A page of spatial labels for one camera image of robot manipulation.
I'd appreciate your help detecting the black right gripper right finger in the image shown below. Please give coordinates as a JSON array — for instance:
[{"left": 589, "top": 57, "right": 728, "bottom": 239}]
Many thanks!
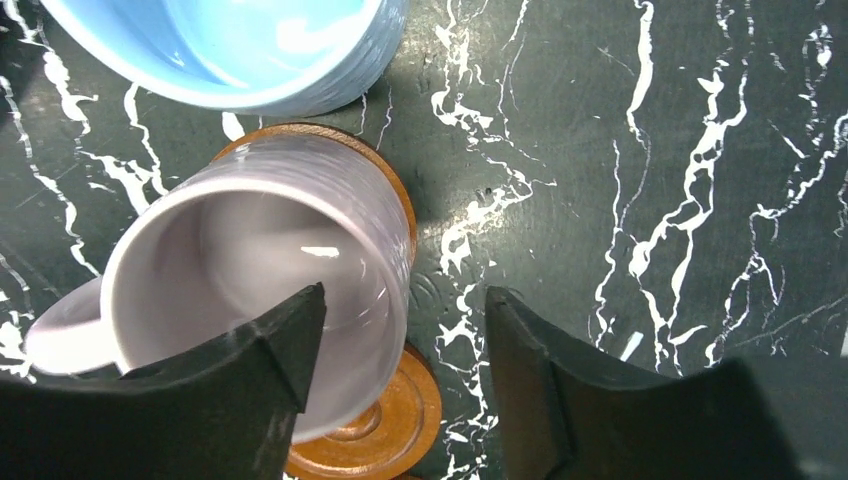
[{"left": 484, "top": 286, "right": 848, "bottom": 480}]

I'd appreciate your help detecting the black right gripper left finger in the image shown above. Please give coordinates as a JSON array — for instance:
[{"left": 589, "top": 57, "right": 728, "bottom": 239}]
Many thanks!
[{"left": 1, "top": 284, "right": 327, "bottom": 479}]

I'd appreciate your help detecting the brown wooden coaster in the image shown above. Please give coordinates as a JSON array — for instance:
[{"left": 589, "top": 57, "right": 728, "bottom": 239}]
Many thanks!
[{"left": 285, "top": 344, "right": 442, "bottom": 479}]

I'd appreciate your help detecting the lilac textured mug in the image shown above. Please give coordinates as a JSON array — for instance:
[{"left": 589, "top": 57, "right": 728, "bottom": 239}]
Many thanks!
[{"left": 23, "top": 135, "right": 411, "bottom": 443}]

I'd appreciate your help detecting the dark wooden coaster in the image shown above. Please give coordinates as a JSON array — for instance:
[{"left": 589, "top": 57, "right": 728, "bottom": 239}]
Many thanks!
[{"left": 211, "top": 122, "right": 417, "bottom": 264}]

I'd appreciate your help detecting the light blue textured mug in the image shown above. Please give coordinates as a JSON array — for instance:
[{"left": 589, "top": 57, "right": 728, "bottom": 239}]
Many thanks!
[{"left": 45, "top": 0, "right": 409, "bottom": 118}]

